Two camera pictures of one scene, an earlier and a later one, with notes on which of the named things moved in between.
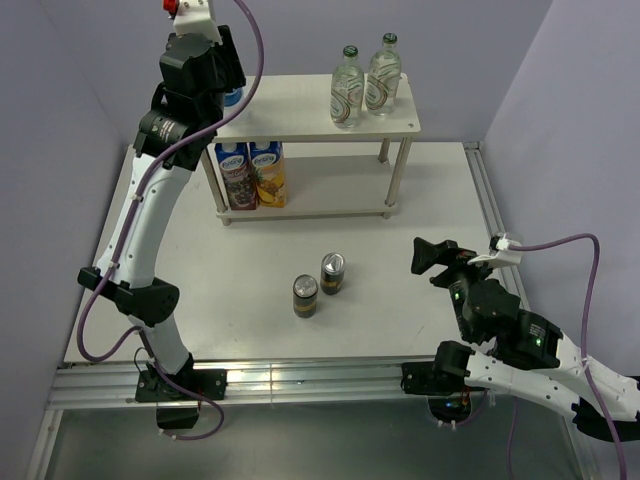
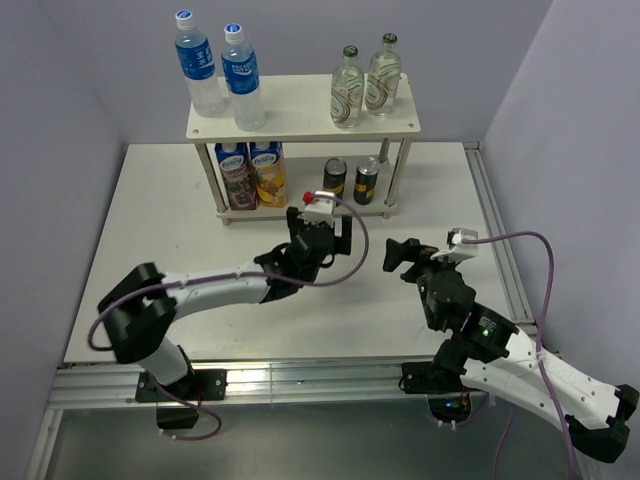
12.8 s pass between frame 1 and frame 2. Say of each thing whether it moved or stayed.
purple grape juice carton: stayed
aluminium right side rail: stayed
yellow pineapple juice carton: stayed
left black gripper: moved
